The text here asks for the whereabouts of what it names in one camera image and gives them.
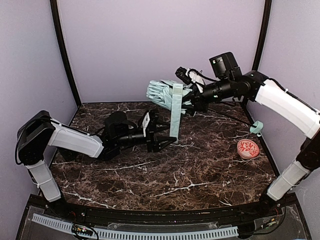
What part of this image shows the small green circuit board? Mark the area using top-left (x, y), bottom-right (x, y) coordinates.
top-left (71, 224), bottom-right (94, 237)

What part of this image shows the right black frame post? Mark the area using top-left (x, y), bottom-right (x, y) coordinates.
top-left (251, 0), bottom-right (273, 71)

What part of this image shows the red white patterned bowl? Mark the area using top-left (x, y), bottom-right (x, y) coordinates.
top-left (237, 139), bottom-right (260, 160)

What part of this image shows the left black frame post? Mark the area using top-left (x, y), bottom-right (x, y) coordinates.
top-left (49, 0), bottom-right (82, 108)

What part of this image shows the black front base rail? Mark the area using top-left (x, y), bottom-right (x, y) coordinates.
top-left (47, 200), bottom-right (285, 226)

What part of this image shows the white slotted cable duct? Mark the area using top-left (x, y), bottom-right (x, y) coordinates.
top-left (31, 213), bottom-right (239, 240)

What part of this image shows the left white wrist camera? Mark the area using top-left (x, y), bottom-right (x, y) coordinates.
top-left (137, 109), bottom-right (159, 137)

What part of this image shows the black frame post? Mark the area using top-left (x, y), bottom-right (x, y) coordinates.
top-left (251, 0), bottom-right (273, 71)
top-left (49, 0), bottom-right (82, 108)

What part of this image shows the mint and black folding umbrella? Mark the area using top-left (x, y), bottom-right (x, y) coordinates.
top-left (145, 79), bottom-right (265, 145)

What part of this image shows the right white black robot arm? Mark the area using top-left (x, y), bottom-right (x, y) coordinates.
top-left (175, 52), bottom-right (320, 202)

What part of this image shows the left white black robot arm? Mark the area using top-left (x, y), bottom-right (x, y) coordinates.
top-left (14, 109), bottom-right (177, 203)

